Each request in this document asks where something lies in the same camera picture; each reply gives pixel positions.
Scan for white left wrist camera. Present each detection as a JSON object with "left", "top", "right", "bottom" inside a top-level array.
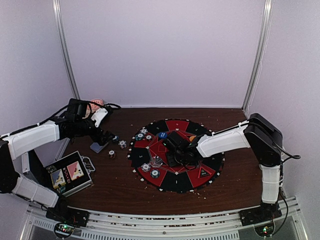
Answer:
[{"left": 90, "top": 108, "right": 109, "bottom": 128}]

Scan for clear acrylic dealer button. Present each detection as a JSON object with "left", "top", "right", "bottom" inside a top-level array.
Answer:
[{"left": 149, "top": 155, "right": 163, "bottom": 168}]

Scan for black triangle all-in marker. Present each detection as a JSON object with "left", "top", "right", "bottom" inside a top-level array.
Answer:
[{"left": 198, "top": 167, "right": 211, "bottom": 178}]

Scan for right aluminium frame post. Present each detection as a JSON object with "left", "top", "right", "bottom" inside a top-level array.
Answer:
[{"left": 241, "top": 0, "right": 274, "bottom": 115}]

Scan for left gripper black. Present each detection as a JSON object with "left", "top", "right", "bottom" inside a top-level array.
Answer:
[{"left": 74, "top": 113, "right": 115, "bottom": 146}]

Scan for orange big blind button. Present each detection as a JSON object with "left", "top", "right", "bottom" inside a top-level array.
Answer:
[{"left": 189, "top": 135, "right": 196, "bottom": 141}]

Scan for round red black poker mat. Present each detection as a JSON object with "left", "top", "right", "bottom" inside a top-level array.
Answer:
[{"left": 127, "top": 118, "right": 225, "bottom": 193}]

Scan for green poker chip stack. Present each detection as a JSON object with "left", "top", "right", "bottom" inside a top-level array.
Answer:
[{"left": 112, "top": 135, "right": 119, "bottom": 143}]

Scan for front aluminium rail base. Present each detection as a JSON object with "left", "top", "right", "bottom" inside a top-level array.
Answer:
[{"left": 19, "top": 204, "right": 311, "bottom": 240}]

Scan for brown poker chip stack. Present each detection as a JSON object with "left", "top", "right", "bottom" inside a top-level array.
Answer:
[{"left": 108, "top": 149, "right": 116, "bottom": 159}]

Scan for left aluminium frame post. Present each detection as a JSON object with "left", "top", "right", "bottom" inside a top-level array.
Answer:
[{"left": 52, "top": 0, "right": 80, "bottom": 100}]

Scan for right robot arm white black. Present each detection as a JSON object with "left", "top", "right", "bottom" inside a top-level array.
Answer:
[{"left": 163, "top": 113, "right": 301, "bottom": 225}]

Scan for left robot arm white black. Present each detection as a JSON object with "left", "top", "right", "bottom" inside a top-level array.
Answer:
[{"left": 0, "top": 98, "right": 121, "bottom": 222}]

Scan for blue small blind button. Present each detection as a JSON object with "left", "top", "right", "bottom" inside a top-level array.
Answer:
[{"left": 158, "top": 132, "right": 168, "bottom": 139}]

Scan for blue playing card deck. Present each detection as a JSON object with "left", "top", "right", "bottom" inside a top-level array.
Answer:
[{"left": 90, "top": 142, "right": 104, "bottom": 154}]

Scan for blue white poker chip stack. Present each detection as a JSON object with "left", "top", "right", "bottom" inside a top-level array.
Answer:
[{"left": 118, "top": 140, "right": 127, "bottom": 149}]

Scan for aluminium poker case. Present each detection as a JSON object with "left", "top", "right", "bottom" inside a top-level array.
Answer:
[{"left": 21, "top": 150, "right": 97, "bottom": 197}]

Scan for aluminium frame post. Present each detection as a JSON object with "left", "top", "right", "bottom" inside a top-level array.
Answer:
[
  {"left": 52, "top": 0, "right": 80, "bottom": 100},
  {"left": 241, "top": 0, "right": 274, "bottom": 115}
]

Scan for red white patterned bowl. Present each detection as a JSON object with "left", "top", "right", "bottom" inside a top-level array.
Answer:
[{"left": 90, "top": 98, "right": 104, "bottom": 111}]

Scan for green fifty chips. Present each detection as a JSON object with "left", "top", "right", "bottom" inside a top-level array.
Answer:
[
  {"left": 150, "top": 169, "right": 161, "bottom": 179},
  {"left": 135, "top": 133, "right": 145, "bottom": 141}
]

